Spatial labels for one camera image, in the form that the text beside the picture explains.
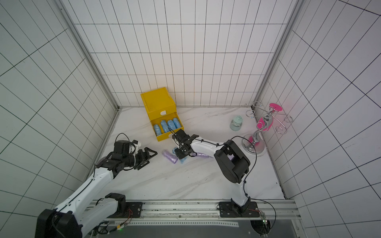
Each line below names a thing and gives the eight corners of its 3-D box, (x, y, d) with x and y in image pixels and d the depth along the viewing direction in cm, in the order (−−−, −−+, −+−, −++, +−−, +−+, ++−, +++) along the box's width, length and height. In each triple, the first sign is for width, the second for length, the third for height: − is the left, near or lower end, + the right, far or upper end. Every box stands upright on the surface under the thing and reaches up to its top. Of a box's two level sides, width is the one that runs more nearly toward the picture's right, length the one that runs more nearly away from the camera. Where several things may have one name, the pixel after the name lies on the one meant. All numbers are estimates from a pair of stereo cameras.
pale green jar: (230, 131, 105) (233, 123, 99) (229, 123, 110) (231, 115, 103) (240, 131, 105) (244, 123, 99) (238, 123, 110) (241, 115, 103)
